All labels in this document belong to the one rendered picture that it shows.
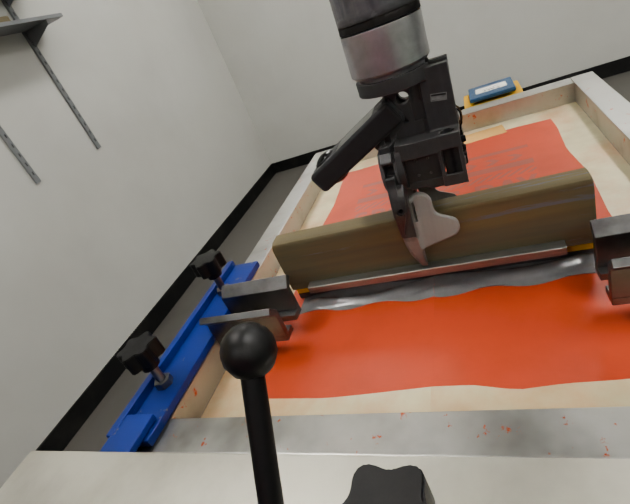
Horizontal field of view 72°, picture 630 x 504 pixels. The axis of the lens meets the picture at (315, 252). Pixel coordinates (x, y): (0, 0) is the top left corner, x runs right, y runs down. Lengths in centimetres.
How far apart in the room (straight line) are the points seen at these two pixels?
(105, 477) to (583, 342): 41
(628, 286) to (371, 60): 29
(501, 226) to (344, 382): 23
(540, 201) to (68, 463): 49
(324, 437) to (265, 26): 411
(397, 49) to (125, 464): 40
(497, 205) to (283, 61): 393
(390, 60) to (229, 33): 409
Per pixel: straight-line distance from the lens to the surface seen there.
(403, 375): 45
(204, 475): 34
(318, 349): 51
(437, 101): 44
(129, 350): 49
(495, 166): 79
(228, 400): 52
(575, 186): 49
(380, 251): 52
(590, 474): 27
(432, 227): 48
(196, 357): 53
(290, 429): 40
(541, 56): 419
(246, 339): 20
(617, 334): 46
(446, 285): 53
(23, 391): 244
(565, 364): 43
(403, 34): 41
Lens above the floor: 128
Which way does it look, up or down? 27 degrees down
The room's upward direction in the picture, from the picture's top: 24 degrees counter-clockwise
